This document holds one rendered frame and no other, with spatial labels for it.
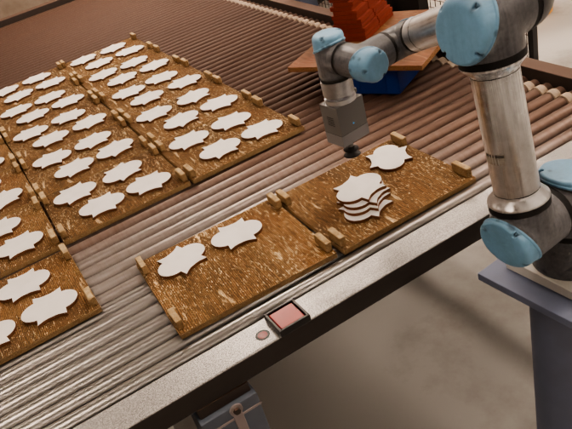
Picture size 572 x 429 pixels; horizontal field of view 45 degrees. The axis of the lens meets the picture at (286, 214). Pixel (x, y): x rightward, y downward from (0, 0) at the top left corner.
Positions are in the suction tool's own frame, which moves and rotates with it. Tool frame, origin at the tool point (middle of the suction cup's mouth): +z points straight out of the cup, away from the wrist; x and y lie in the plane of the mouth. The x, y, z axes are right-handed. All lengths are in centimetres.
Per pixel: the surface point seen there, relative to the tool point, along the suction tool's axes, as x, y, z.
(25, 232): -75, 69, 13
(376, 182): 2.6, -3.8, 9.7
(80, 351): -13, 77, 16
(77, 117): -148, 22, 13
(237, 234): -15.1, 29.8, 12.7
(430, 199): 15.3, -9.3, 13.7
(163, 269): -19, 50, 13
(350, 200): 2.7, 5.7, 9.7
